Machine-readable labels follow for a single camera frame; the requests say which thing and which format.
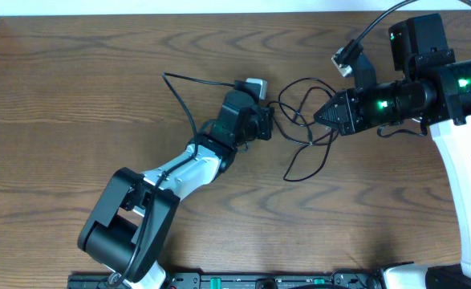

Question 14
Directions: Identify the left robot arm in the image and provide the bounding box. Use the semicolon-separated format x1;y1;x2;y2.
77;88;274;288

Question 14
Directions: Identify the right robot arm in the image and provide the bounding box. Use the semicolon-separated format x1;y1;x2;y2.
314;14;471;288

